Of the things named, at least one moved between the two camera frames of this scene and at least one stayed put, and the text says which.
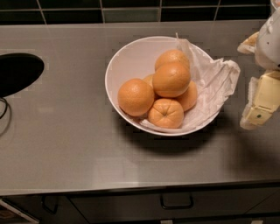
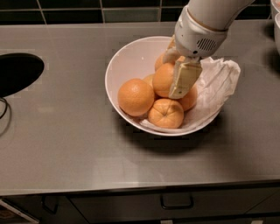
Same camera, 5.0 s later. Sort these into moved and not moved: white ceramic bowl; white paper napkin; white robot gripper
Moved: white robot gripper
Not moved: white ceramic bowl; white paper napkin
